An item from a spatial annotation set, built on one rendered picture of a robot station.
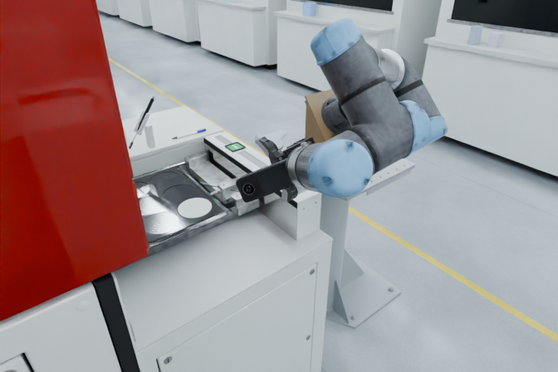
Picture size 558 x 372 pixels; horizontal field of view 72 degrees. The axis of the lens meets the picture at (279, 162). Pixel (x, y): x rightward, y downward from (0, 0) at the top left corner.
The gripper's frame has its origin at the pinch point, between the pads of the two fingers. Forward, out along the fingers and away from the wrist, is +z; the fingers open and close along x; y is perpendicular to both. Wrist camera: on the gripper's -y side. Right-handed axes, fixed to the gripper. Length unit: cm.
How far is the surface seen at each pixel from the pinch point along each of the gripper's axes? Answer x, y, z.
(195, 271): -19.2, -25.1, 25.5
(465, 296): -118, 83, 86
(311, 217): -22.7, 11.2, 27.6
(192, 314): -24.6, -29.2, 13.1
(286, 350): -60, -13, 38
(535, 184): -125, 217, 152
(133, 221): 5.8, -24.3, -30.0
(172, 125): 23, -12, 80
